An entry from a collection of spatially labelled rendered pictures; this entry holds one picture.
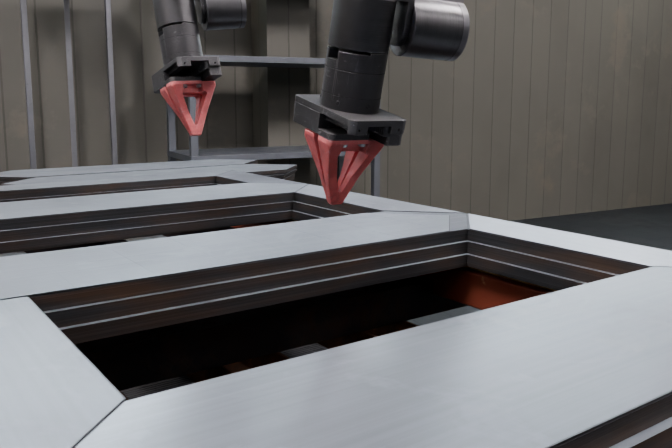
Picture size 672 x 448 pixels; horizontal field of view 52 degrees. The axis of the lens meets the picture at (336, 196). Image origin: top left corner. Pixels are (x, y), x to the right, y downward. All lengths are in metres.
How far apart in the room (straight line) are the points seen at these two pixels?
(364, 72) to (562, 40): 5.75
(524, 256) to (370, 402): 0.50
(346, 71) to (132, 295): 0.30
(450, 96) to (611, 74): 1.80
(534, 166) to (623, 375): 5.71
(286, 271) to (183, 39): 0.39
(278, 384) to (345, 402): 0.05
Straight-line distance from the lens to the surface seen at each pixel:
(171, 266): 0.75
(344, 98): 0.64
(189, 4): 1.03
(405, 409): 0.42
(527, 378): 0.47
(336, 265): 0.82
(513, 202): 6.07
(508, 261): 0.91
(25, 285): 0.72
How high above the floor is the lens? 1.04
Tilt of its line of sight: 8 degrees down
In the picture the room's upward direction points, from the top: straight up
